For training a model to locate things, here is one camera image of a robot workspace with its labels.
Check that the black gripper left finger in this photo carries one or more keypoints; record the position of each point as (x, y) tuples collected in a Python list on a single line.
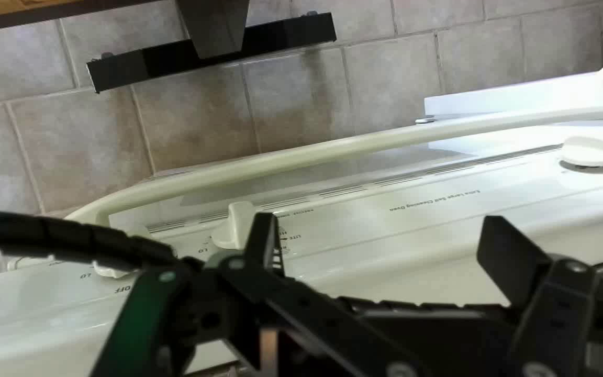
[(262, 243)]

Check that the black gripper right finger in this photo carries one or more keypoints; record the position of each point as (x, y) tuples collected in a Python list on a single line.
[(514, 253)]

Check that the white stove knob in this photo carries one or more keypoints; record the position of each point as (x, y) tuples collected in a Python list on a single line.
[(237, 225), (591, 152), (112, 269)]

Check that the white gas stove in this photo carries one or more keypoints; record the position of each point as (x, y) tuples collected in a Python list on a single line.
[(420, 231)]

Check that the wooden table top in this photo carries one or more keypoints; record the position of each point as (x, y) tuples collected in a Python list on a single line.
[(21, 11)]

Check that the black table leg frame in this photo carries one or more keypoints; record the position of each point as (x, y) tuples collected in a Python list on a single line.
[(177, 59)]

